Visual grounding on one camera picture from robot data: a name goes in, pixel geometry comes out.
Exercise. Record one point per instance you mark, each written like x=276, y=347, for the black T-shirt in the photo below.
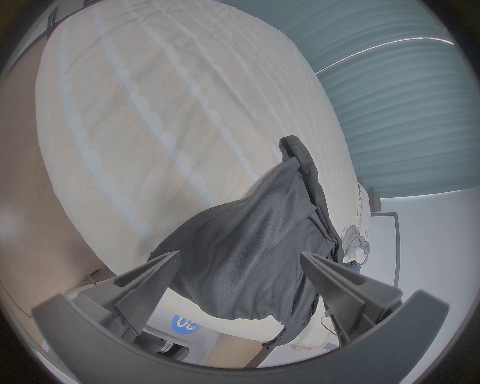
x=243, y=262

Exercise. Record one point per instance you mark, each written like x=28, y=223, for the white printed pillow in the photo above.
x=364, y=210

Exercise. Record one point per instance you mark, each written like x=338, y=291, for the bed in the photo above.
x=150, y=112

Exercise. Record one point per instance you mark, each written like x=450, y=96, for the pile of clothes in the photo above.
x=356, y=247

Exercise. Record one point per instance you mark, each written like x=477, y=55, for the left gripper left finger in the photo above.
x=146, y=292

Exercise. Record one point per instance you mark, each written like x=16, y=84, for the blue-green curtain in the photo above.
x=337, y=22
x=393, y=131

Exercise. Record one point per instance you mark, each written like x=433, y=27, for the grey bedside table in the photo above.
x=374, y=200

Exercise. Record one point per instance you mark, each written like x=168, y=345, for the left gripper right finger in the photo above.
x=345, y=300

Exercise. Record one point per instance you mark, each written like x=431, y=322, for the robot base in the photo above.
x=183, y=322

